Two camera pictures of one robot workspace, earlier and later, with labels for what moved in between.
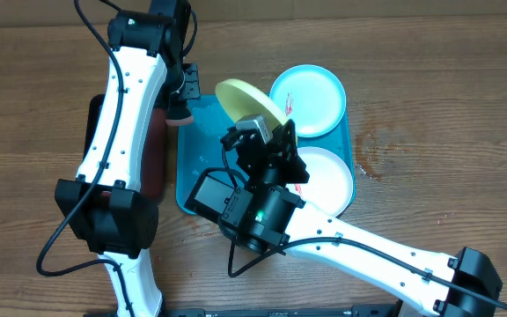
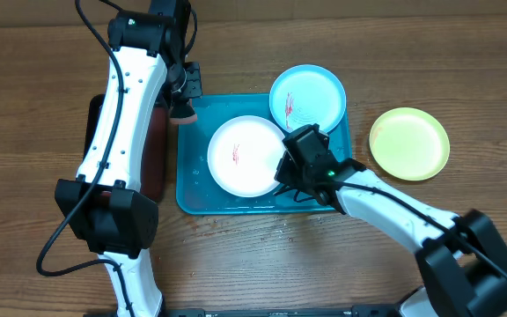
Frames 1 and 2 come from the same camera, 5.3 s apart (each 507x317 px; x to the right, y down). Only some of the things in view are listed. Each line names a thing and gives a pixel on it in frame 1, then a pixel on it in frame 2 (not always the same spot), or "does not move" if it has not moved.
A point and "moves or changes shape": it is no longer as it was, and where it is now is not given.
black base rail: [357, 311] does not move
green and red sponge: [189, 120] does not move
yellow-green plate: [241, 101] to [408, 143]
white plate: [330, 183] moves or changes shape
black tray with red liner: [155, 168] does not move
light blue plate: [313, 97] does not move
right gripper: [291, 160] to [288, 177]
